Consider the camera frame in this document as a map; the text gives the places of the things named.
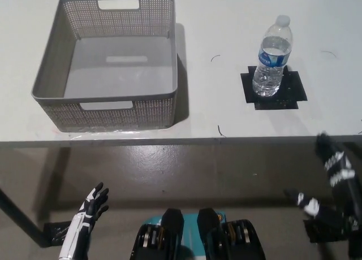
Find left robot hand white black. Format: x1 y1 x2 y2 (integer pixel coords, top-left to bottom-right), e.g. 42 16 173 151
58 182 110 260

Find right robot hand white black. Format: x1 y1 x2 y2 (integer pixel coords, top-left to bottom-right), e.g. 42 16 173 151
283 132 362 226

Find clear plastic water bottle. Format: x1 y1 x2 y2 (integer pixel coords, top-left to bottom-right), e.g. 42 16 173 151
251 14 293 97

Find black floor tape patch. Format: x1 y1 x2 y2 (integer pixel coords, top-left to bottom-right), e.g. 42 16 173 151
303 219 349 244
44 222 74 247

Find black metal table leg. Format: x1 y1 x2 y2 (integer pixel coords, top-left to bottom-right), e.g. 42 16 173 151
0 186 49 248

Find black tape patch on table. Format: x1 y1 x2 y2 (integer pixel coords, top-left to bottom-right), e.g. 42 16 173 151
240 65 308 111

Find black robot legs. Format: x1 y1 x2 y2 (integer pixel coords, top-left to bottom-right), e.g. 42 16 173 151
131 207 266 260

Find clear tape strip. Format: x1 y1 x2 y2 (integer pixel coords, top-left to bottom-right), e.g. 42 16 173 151
67 126 168 140

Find grey perforated plastic basket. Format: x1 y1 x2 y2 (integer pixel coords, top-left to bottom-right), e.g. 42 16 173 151
31 0 179 133

